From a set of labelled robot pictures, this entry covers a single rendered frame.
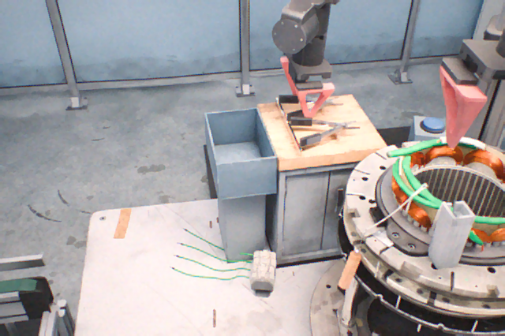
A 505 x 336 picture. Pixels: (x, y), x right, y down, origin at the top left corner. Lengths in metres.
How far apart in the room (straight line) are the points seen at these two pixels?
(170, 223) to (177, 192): 1.28
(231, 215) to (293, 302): 0.21
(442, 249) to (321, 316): 0.37
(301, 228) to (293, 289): 0.12
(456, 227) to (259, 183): 0.39
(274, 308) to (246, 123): 0.37
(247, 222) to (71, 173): 1.78
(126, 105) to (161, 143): 0.47
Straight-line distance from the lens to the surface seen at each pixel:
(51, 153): 2.88
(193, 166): 2.61
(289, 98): 1.01
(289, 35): 0.83
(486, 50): 0.53
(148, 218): 1.21
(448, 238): 0.68
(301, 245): 1.07
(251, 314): 1.02
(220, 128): 1.04
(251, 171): 0.91
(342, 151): 0.92
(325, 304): 1.02
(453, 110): 0.56
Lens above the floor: 1.61
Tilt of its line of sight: 38 degrees down
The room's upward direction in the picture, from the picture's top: straight up
